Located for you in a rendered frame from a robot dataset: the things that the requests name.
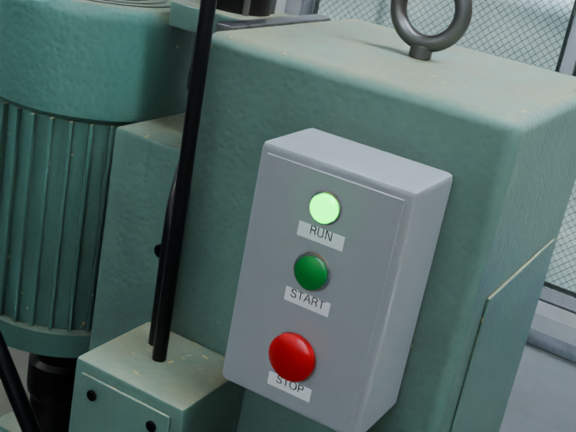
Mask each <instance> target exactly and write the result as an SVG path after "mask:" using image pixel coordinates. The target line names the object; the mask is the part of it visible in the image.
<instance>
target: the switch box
mask: <svg viewBox="0 0 576 432"><path fill-rule="evenodd" d="M452 182H453V175H451V174H450V173H449V172H446V171H442V170H439V169H436V168H434V167H431V166H428V165H424V164H421V163H418V162H416V161H413V160H410V159H406V158H402V157H400V156H397V155H394V154H391V153H387V152H384V151H382V150H379V149H376V148H373V147H369V146H366V145H364V144H360V143H357V142H354V141H350V140H347V139H345V138H342V137H339V136H336V135H332V134H329V133H327V132H324V131H321V130H318V129H313V128H312V129H305V130H302V131H298V132H296V133H292V134H289V135H284V136H281V137H278V138H275V139H272V140H269V141H266V142H265V143H264V145H263V148H262V152H261V161H260V166H259V171H258V176H257V181H256V186H255V195H254V200H253V205H252V209H251V214H250V219H249V228H248V233H247V238H246V243H245V248H244V253H243V262H242V266H241V272H240V276H239V281H238V287H237V295H236V300H235V305H234V310H233V315H232V320H231V329H230V334H229V338H228V344H227V348H226V354H225V362H224V368H223V372H222V373H223V376H224V378H226V379H227V380H229V381H233V382H235V383H236V384H238V385H240V386H242V387H245V388H247V389H248V390H251V391H253V392H255V393H258V394H260V395H261V396H263V397H265V398H267V399H270V400H272V401H274V402H276V403H278V404H280V405H282V406H284V407H287V408H289V409H291V410H293V411H295V412H297V413H299V414H301V415H303V416H306V417H308V418H310V419H312V420H314V421H316V422H318V423H320V424H323V425H325V426H327V427H328V428H330V429H333V430H335V431H337V432H366V431H367V430H368V429H369V428H370V427H372V426H373V425H374V424H375V423H376V422H377V421H378V420H379V419H380V418H381V417H382V416H383V415H384V414H385V413H386V412H387V411H388V410H389V409H390V408H391V407H392V406H393V405H394V404H395V403H396V401H397V398H398V394H399V389H400V385H401V382H402V378H403V374H404V371H405V365H406V361H407V358H408V354H409V350H410V348H411V342H412V338H413V334H414V331H415V327H416V324H417V318H418V314H419V310H420V307H421V304H422V300H423V294H424V291H425V287H426V284H427V280H428V276H429V270H430V267H431V263H432V260H433V257H434V253H435V247H436V244H437V240H438V236H439V233H440V229H441V223H442V220H443V217H444V213H445V210H446V206H447V200H448V196H449V193H450V189H451V186H452ZM321 190H329V191H331V192H334V194H336V196H338V198H339V199H340V201H341V204H342V214H341V217H340V219H339V220H338V221H337V222H336V223H334V224H332V225H321V224H319V223H318V222H316V221H315V220H314V218H313V217H312V215H311V213H310V210H309V203H310V199H311V198H312V196H313V195H314V194H315V193H317V192H319V191H321ZM299 220H301V221H303V222H306V223H308V224H311V225H314V226H317V227H320V228H322V229H324V230H327V231H330V232H333V233H335V234H338V235H340V236H342V237H345V241H344V246H343V249H342V252H341V251H339V250H336V249H333V248H330V247H328V246H326V245H324V244H321V243H318V242H315V241H313V240H310V239H308V238H306V237H302V236H299V235H297V229H298V225H299ZM308 251H314V252H317V253H319V254H321V255H322V256H324V257H325V258H326V259H327V261H328V263H329V265H330V268H331V271H332V278H331V281H330V283H329V285H328V286H327V287H326V288H325V289H323V290H322V291H318V292H311V291H307V290H305V289H304V288H302V286H300V284H298V282H297V280H296V278H295V275H294V270H293V268H294V263H295V261H296V259H297V258H298V256H300V255H301V254H302V253H305V252H308ZM286 286H290V287H291V288H294V289H296V290H298V291H301V292H304V293H306V294H309V295H310V296H312V297H316V298H319V299H320V300H323V301H325V302H327V303H330V304H331V305H330V309H329V313H328V317H326V316H324V315H320V314H318V313H316V312H314V311H311V310H309V309H306V308H304V307H302V306H299V305H297V304H294V303H292V302H289V301H287V300H285V299H284V297H285V289H286ZM287 332H292V333H297V334H299V335H301V336H303V337H304V338H305V339H306V340H307V341H308V342H309V343H310V345H311V347H312V349H313V351H314V354H315V368H314V370H313V372H312V373H311V375H310V376H308V377H307V378H306V379H304V380H303V381H298V382H297V383H298V384H300V385H302V386H304V387H307V388H309V389H311V390H312V391H311V395H310V400H309V402H307V401H305V400H302V399H300V398H298V397H296V396H294V395H292V394H289V393H287V392H285V391H283V390H281V389H279V388H276V387H274V386H272V385H270V384H268V383H267V380H268V376H269V371H272V372H274V373H276V372H275V371H274V369H273V367H272V365H271V364H270V361H269V356H268V351H269V346H270V344H271V342H272V341H273V339H275V338H276V337H277V336H279V335H280V334H282V333H287ZM276 374H277V373H276Z"/></svg>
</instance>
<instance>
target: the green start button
mask: <svg viewBox="0 0 576 432"><path fill-rule="evenodd" d="M293 270H294V275H295V278H296V280H297V282H298V284H300V286H302V288H304V289H305V290H307V291H311V292H318V291H322V290H323V289H325V288H326V287H327V286H328V285H329V283H330V281H331V278H332V271H331V268H330V265H329V263H328V261H327V259H326V258H325V257H324V256H322V255H321V254H319V253H317V252H314V251H308V252H305V253H302V254H301V255H300V256H298V258H297V259H296V261H295V263H294V268H293Z"/></svg>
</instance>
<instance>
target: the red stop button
mask: <svg viewBox="0 0 576 432"><path fill-rule="evenodd" d="M268 356H269V361H270V364H271V365H272V367H273V369H274V371H275V372H276V373H277V374H278V375H279V376H280V377H282V378H283V379H285V380H287V381H292V382H298V381H303V380H304V379H306V378H307V377H308V376H310V375H311V373H312V372H313V370H314V368H315V354H314V351H313V349H312V347H311V345H310V343H309V342H308V341H307V340H306V339H305V338H304V337H303V336H301V335H299V334H297V333H292V332H287V333H282V334H280V335H279V336H277V337H276V338H275V339H273V341H272V342H271V344H270V346H269V351H268Z"/></svg>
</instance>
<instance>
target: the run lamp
mask: <svg viewBox="0 0 576 432"><path fill-rule="evenodd" d="M309 210H310V213H311V215H312V217H313V218H314V220H315V221H316V222H318V223H319V224H321V225H332V224H334V223H336V222H337V221H338V220H339V219H340V217H341V214H342V204H341V201H340V199H339V198H338V196H336V194H334V192H331V191H329V190H321V191H319V192H317V193H315V194H314V195H313V196H312V198H311V199H310V203H309Z"/></svg>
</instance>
